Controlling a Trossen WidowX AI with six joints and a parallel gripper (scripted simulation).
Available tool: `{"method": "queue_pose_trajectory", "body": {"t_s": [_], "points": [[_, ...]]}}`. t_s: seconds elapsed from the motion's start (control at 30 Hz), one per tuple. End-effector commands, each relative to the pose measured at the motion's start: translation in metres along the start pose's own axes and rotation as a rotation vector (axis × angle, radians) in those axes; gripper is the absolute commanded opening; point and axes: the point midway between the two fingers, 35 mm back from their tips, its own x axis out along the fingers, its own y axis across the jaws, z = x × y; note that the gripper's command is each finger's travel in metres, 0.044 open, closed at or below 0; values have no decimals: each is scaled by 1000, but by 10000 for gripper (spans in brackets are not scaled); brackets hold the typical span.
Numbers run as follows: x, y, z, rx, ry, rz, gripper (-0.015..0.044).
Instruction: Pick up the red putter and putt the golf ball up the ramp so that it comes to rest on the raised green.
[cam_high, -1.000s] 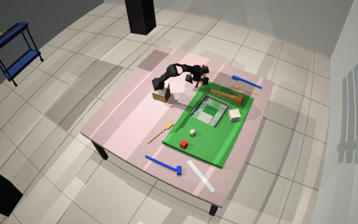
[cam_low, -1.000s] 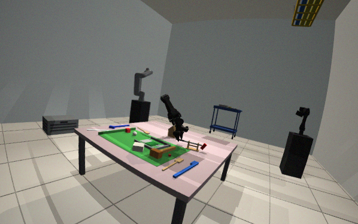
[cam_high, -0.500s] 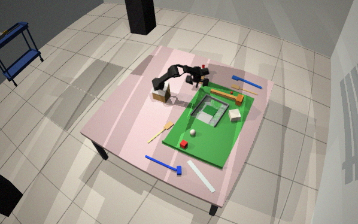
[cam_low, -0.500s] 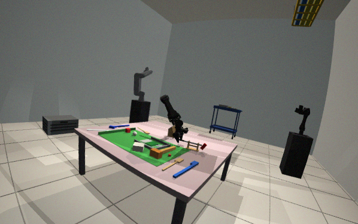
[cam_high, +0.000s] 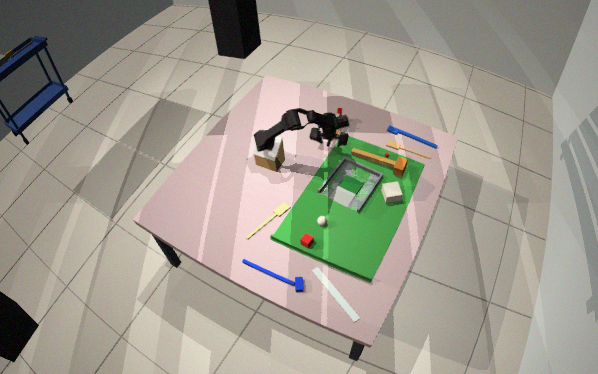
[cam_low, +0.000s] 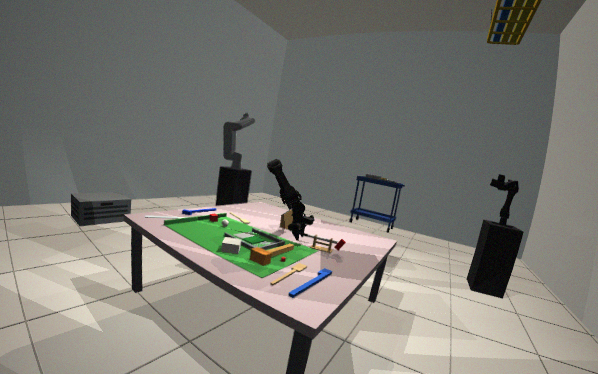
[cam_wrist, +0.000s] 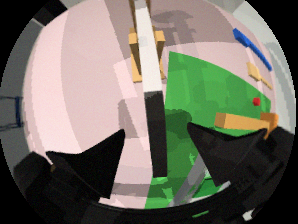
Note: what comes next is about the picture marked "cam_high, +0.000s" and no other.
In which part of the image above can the green mat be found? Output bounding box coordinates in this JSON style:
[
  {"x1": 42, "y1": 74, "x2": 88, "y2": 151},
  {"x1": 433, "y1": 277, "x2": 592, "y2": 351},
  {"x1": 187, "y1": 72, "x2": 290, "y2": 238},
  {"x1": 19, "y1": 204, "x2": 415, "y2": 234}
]
[{"x1": 273, "y1": 136, "x2": 425, "y2": 278}]

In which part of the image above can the red cube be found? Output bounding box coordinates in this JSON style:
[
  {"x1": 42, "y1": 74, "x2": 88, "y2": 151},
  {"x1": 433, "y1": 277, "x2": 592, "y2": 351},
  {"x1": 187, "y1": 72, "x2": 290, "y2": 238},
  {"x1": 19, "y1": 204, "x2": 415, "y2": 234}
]
[{"x1": 300, "y1": 234, "x2": 314, "y2": 249}]

